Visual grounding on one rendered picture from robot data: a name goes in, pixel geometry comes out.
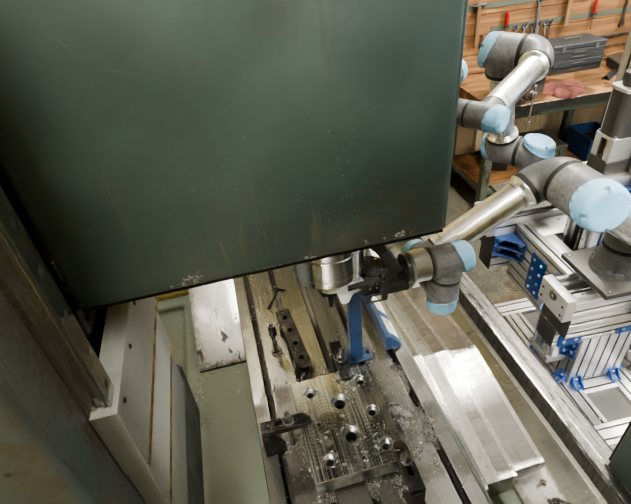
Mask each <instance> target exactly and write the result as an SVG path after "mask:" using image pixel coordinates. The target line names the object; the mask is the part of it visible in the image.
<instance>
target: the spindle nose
mask: <svg viewBox="0 0 631 504"><path fill-rule="evenodd" d="M364 260H365V255H364V250H360V251H355V252H351V253H347V254H342V255H338V256H333V257H329V258H324V259H320V260H315V261H311V262H306V263H302V264H297V265H293V266H290V268H291V270H292V274H293V276H294V278H295V279H296V280H297V281H298V282H299V283H301V284H303V285H305V286H307V287H310V288H314V289H320V290H330V289H336V288H340V287H343V286H346V285H348V284H350V283H352V282H353V281H354V280H356V279H357V278H358V277H359V276H360V274H361V273H362V271H363V268H364Z"/></svg>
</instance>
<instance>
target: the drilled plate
mask: <svg viewBox="0 0 631 504"><path fill-rule="evenodd" d="M353 373H354V375H353ZM360 373H361V374H360ZM356 374H357V375H356ZM359 375H360V376H359ZM362 375H363V376H362ZM354 376H355V378H354ZM351 377H353V378H354V380H353V381H350V380H352V378H350V379H348V380H349V381H350V383H349V382H348V384H346V385H344V384H345V383H346V382H344V384H343V383H341V381H342V378H341V377H340V376H339V373H338V372H336V373H332V374H328V375H324V376H320V377H317V378H313V379H309V380H305V381H301V382H297V383H294V384H290V385H291V390H292V395H293V399H294V403H295V407H296V411H297V413H304V414H307V415H311V414H312V416H311V417H312V418H313V419H312V418H311V419H312V424H311V423H310V424H309V425H308V426H307V427H303V428H301V431H302V435H303V439H304V443H305V447H306V451H307V455H308V459H309V463H310V467H311V471H312V475H313V479H314V483H315V487H316V491H317V495H318V494H321V493H325V492H328V491H331V490H335V489H338V488H341V487H345V486H348V485H352V484H355V483H358V482H362V481H365V480H368V479H372V478H375V477H378V476H382V475H385V474H388V473H392V472H395V471H398V470H401V469H400V467H399V464H398V462H397V459H396V457H395V455H394V454H393V453H394V452H393V450H392V448H393V447H392V446H393V442H392V440H393V439H394V440H395V441H396V440H401V441H402V439H401V437H400V435H399V432H398V430H397V428H396V425H395V423H394V421H393V418H392V416H391V414H390V412H389V409H388V407H387V405H386V402H385V400H384V398H383V396H382V393H381V391H380V389H379V386H378V384H377V382H376V379H375V377H374V375H373V373H372V370H371V368H370V366H369V364H366V365H363V366H359V367H355V368H351ZM366 377H367V378H366ZM338 378H339V379H338ZM340 378H341V379H340ZM333 379H334V380H333ZM339 380H340V381H339ZM348 380H347V381H348ZM332 381H333V382H334V383H333V382H332ZM335 381H336V382H335ZM354 381H355V382H354ZM337 382H339V384H338V383H337ZM335 383H336V384H335ZM352 383H354V384H352ZM333 384H334V385H333ZM358 384H359V385H363V384H366V385H364V386H361V387H358V386H357V388H356V385H358ZM335 385H336V386H339V387H336V386H335ZM309 386H310V388H311V387H313V389H312V388H311V389H310V388H309ZM314 387H315V388H316V389H317V392H315V388H314ZM345 387H346V388H345ZM351 389H352V390H351ZM338 391H339V392H340V393H342V394H340V393H339V392H338ZM332 392H333V393H332ZM349 392H350V393H349ZM336 393H337V394H336ZM346 393H347V394H346ZM334 394H335V395H334ZM349 394H350V395H349ZM317 395H318V396H317ZM346 395H348V396H349V397H348V396H347V397H345V396H346ZM332 396H333V397H332ZM313 397H315V398H313ZM331 397H332V398H331ZM308 398H309V399H308ZM348 398H349V399H348ZM350 398H351V399H350ZM329 400H330V401H329ZM351 400H352V401H351ZM357 400H358V401H357ZM355 401H356V402H355ZM366 403H367V404H366ZM373 403H374V404H373ZM368 404H369V405H368ZM349 405H350V406H349ZM360 405H361V406H360ZM377 405H378V406H377ZM366 406H367V407H366ZM365 407H366V409H365ZM338 408H342V409H338ZM344 408H345V409H344ZM358 412H359V413H358ZM378 412H379V413H378ZM366 413H367V414H366ZM377 413H378V415H377ZM354 414H355V415H354ZM368 415H369V416H368ZM368 417H369V418H368ZM373 417H375V418H373ZM371 418H372V419H371ZM368 420H369V422H367V421H368ZM373 421H374V422H373ZM383 421H384V423H383ZM324 422H325V423H324ZM343 422H344V423H343ZM348 423H349V424H350V425H347V426H346V425H345V424H348ZM351 423H354V424H357V425H358V426H357V427H358V428H357V427H356V426H354V424H352V425H351ZM377 423H379V425H378V424H377ZM335 424H336V425H337V426H336V425H335ZM343 424H344V425H343ZM383 424H385V426H384V425H383ZM374 425H375V426H374ZM342 426H343V428H344V429H343V430H342ZM379 426H380V427H379ZM376 427H377V428H376ZM384 427H385V428H384ZM336 429H337V430H336ZM341 430H342V431H341ZM359 430H362V433H361V431H359ZM326 431H329V432H328V433H327V432H326ZM340 431H341V432H340ZM325 432H326V433H325ZM377 432H378V433H377ZM380 432H381V434H379V433H380ZM340 433H341V434H340ZM375 433H377V434H376V435H375ZM337 434H338V435H337ZM362 434H363V435H362ZM326 435H327V436H326ZM374 435H375V436H374ZM383 435H384V436H387V437H388V436H389V435H390V436H389V437H388V438H387V439H386V438H385V437H384V438H382V437H383ZM363 436H364V437H363ZM373 436H374V437H373ZM339 437H340V438H342V441H341V439H340V438H339ZM360 438H362V439H361V440H360ZM363 438H364V439H363ZM377 438H379V439H378V441H379V442H378V441H377ZM390 438H391V440H388V439H390ZM358 439H359V440H358ZM349 440H354V442H348V441H349ZM364 440H365V441H364ZM394 440H393V441H394ZM359 441H361V442H359ZM357 442H359V443H357ZM366 442H367V443H366ZM345 443H346V444H345ZM350 443H353V444H350ZM362 443H363V444H362ZM349 444H350V445H349ZM376 444H377V445H378V446H380V448H379V447H378V448H379V449H378V448H377V447H376V448H375V445H376ZM318 445H319V446H318ZM351 445H352V446H351ZM319 447H320V449H319ZM364 447H365V448H364ZM367 448H368V449H367ZM357 449H358V450H357ZM380 449H382V450H380ZM383 449H384V450H385V451H384V450H383ZM331 450H332V453H331V454H329V452H330V451H331ZM333 451H334V452H335V453H336V454H335V453H334V452H333ZM362 451H363V452H362ZM381 451H382V452H381ZM387 451H389V452H387ZM361 452H362V453H361ZM365 452H366V454H365ZM373 452H374V454H372V453H373ZM337 453H338V454H337ZM383 453H384V454H383ZM322 454H323V455H322ZM328 454H329V455H328ZM363 454H365V456H367V457H365V456H364V455H363ZM375 454H378V455H375ZM324 455H326V456H324ZM334 455H335V456H337V457H335V456H334ZM322 456H323V457H322ZM353 457H354V458H355V457H356V458H355V459H353ZM357 457H358V458H357ZM322 458H323V459H322ZM364 459H367V460H368V462H367V461H366V460H364ZM337 460H338V463H336V461H337ZM322 462H323V463H322ZM335 463H336V464H335ZM329 466H331V467H333V466H335V467H334V468H331V467H330V468H329ZM325 467H326V468H325Z"/></svg>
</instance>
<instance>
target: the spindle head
mask: <svg viewBox="0 0 631 504"><path fill-rule="evenodd" d="M468 1H469V0H0V164H1V165H2V167H3V169H4V171H5V173H6V174H7V176H8V178H9V180H10V182H11V184H12V185H13V187H14V189H15V191H16V193H17V195H18V196H19V198H20V200H21V202H22V204H23V205H24V207H25V209H26V211H27V213H28V215H29V216H30V218H31V220H32V222H33V224H34V225H35V227H36V229H37V231H38V233H39V235H40V236H41V238H42V240H43V242H44V244H45V246H46V247H47V249H48V251H49V253H50V255H51V256H52V258H53V260H54V262H55V264H56V266H57V267H58V269H59V271H60V273H61V275H62V277H63V278H64V280H65V282H66V284H67V286H68V287H69V289H70V291H71V293H72V295H73V297H74V298H75V300H76V302H77V304H78V306H79V307H81V308H82V311H83V312H87V311H92V310H96V309H101V308H105V307H110V306H114V305H119V304H123V303H127V302H132V301H136V300H141V299H145V298H150V297H154V296H159V295H163V294H168V293H172V292H177V291H181V290H186V289H190V288H195V287H199V286H203V285H208V284H212V283H217V282H221V281H226V280H230V279H235V278H239V277H244V276H248V275H253V274H257V273H262V272H266V271H271V270H275V269H279V268H284V267H288V266H293V265H297V264H302V263H306V262H311V261H315V260H320V259H324V258H329V257H333V256H338V255H342V254H347V253H351V252H355V251H360V250H364V249H369V248H373V247H378V246H382V245H387V244H391V243H396V242H400V241H405V240H409V239H414V238H418V237H423V236H427V235H431V234H436V233H440V232H443V229H442V228H445V225H446V216H447V206H448V196H449V186H450V177H451V167H452V157H453V147H454V138H455V128H456V118H457V108H458V98H459V89H460V79H461V69H462V59H463V50H464V40H465V30H466V20H467V11H468Z"/></svg>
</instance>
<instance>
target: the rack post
mask: <svg viewBox="0 0 631 504"><path fill-rule="evenodd" d="M346 316H347V331H348V347H349V350H347V351H344V353H345V356H346V358H347V361H348V363H349V366H350V365H353V364H356V363H361V362H365V361H368V360H372V359H374V357H373V355H372V352H371V350H370V348H369V346H368V345H367V346H363V335H362V307H361V292H359V291H358V292H356V293H354V294H353V295H352V297H351V299H350V301H349V302H348V303H346Z"/></svg>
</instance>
